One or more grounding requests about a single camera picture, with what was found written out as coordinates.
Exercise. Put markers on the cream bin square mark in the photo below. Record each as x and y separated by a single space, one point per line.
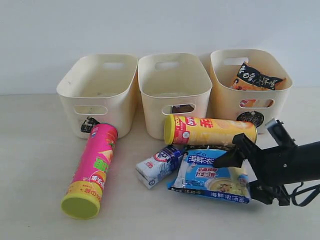
172 79

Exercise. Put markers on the cream bin circle mark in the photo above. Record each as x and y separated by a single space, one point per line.
224 65

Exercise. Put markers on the blue seafood noodle packet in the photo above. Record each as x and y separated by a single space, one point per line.
197 176

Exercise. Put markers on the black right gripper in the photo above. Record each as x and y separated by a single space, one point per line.
274 168

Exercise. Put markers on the yellow chips can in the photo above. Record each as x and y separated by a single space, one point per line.
188 130

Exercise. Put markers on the cream bin triangle mark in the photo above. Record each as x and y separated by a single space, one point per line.
103 87

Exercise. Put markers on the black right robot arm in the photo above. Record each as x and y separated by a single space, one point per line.
302 197

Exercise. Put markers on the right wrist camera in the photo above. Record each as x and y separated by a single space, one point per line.
278 132

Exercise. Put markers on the small blue white packet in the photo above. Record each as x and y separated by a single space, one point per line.
160 165

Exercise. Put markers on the pink chips can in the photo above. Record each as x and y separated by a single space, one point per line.
84 194

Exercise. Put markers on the orange mutton noodle packet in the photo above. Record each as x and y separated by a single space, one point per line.
250 79

